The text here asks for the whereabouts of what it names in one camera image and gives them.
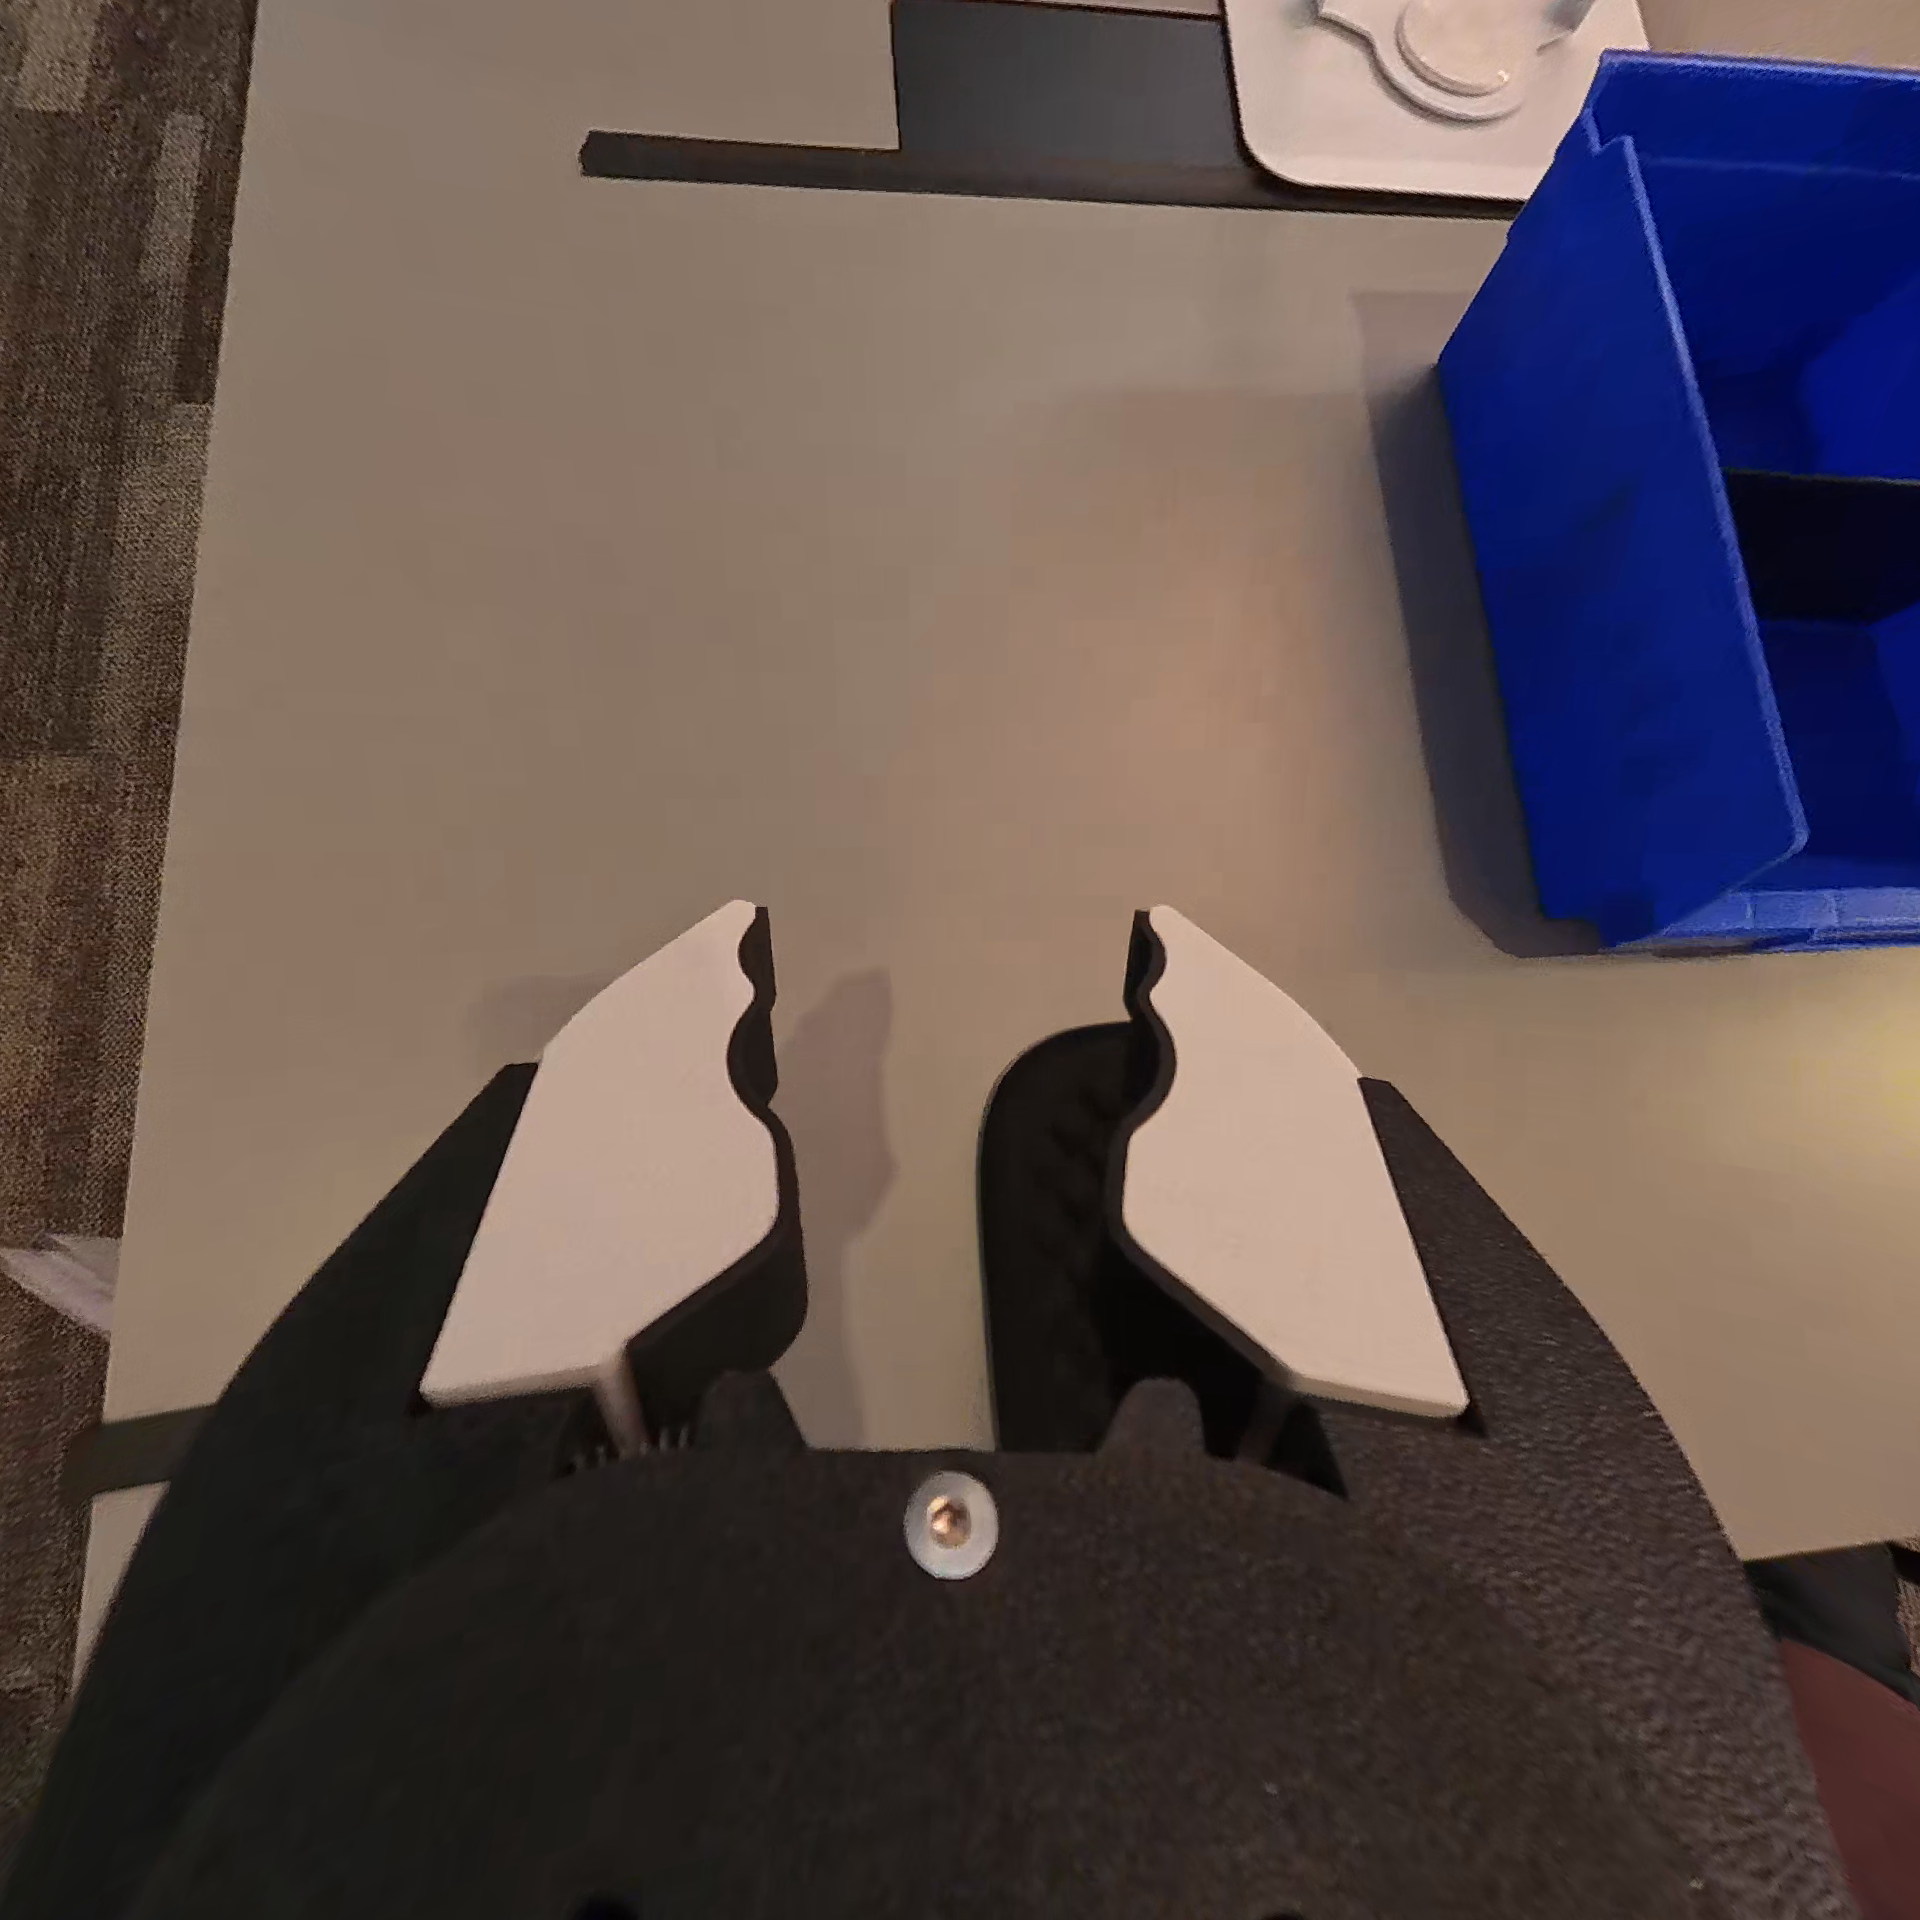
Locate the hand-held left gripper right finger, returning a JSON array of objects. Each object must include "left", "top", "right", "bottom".
[{"left": 1101, "top": 903, "right": 1474, "bottom": 1457}]

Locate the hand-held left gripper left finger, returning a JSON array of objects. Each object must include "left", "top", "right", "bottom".
[{"left": 416, "top": 901, "right": 810, "bottom": 1449}]

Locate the blue plastic bin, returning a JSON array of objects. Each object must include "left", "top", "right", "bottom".
[{"left": 1437, "top": 48, "right": 1920, "bottom": 953}]

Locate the black armrest pad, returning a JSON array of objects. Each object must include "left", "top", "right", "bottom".
[{"left": 978, "top": 1025, "right": 1248, "bottom": 1457}]

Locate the black bin divider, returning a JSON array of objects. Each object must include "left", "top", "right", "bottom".
[{"left": 1721, "top": 470, "right": 1920, "bottom": 621}]

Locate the white document stand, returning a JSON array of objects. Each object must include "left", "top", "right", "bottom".
[{"left": 1222, "top": 0, "right": 1653, "bottom": 205}]

